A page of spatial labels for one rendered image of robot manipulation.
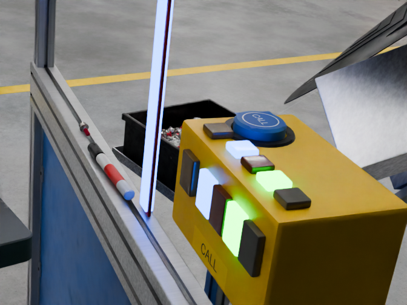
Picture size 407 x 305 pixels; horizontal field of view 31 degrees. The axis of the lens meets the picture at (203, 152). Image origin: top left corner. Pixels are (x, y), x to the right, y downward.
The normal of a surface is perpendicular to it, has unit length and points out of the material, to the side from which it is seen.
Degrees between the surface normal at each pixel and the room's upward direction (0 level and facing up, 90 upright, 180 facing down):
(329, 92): 55
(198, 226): 90
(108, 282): 90
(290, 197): 0
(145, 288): 90
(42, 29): 90
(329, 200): 0
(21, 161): 0
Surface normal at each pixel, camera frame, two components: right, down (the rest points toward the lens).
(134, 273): -0.92, 0.07
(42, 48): 0.38, 0.43
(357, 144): -0.36, -0.27
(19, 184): 0.11, -0.90
